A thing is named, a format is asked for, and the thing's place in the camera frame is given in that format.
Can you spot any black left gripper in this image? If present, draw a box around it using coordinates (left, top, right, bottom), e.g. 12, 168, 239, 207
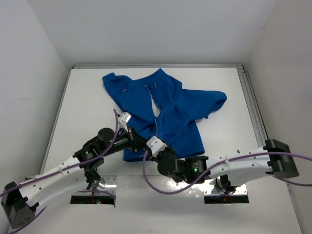
101, 125, 150, 156

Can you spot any blue zip-up jacket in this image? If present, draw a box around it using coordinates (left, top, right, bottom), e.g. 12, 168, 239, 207
102, 69, 227, 158

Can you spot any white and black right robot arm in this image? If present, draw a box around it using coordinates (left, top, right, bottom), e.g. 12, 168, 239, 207
146, 136, 299, 193

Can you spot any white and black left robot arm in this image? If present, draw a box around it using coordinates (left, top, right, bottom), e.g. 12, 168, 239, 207
0, 127, 147, 229

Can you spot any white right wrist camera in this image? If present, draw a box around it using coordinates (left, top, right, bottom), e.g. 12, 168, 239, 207
146, 136, 167, 157

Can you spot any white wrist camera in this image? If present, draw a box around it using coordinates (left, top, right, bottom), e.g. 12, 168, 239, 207
118, 112, 132, 132
146, 136, 167, 157

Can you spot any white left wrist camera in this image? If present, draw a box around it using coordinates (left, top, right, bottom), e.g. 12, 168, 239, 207
118, 112, 132, 132

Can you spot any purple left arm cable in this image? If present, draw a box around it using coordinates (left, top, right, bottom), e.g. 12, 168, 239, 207
0, 108, 121, 231

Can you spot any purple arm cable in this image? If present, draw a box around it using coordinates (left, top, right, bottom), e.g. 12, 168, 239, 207
0, 108, 121, 231
142, 151, 312, 195

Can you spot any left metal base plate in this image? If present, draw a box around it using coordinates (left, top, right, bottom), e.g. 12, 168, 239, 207
73, 175, 117, 196

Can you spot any metal base plate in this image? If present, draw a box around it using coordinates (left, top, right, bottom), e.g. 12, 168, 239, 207
203, 175, 247, 196
73, 175, 117, 196

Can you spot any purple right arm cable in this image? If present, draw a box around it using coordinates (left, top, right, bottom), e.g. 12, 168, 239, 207
142, 151, 312, 195

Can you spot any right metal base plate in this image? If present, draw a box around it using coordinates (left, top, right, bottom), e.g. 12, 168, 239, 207
203, 175, 247, 196

